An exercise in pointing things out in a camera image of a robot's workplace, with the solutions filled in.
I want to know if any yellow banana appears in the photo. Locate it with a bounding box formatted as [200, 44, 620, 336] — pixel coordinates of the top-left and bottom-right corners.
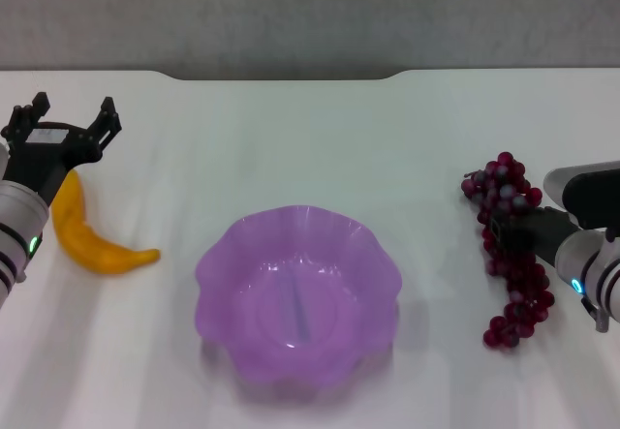
[50, 169, 162, 275]

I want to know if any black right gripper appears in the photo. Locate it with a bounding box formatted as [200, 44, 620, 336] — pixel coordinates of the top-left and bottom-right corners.
[489, 207, 580, 268]

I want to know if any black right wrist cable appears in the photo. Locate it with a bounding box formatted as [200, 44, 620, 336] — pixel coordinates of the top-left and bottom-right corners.
[580, 297, 609, 334]

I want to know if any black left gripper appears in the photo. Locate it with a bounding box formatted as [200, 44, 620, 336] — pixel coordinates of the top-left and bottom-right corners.
[2, 92, 121, 205]

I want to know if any dark red grape bunch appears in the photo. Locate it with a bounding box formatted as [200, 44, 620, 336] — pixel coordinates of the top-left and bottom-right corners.
[460, 151, 556, 351]

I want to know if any right wrist camera housing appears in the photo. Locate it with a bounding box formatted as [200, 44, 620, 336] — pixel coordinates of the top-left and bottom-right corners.
[542, 160, 620, 230]

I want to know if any purple scalloped plastic bowl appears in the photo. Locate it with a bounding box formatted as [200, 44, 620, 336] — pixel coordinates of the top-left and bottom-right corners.
[194, 203, 404, 392]

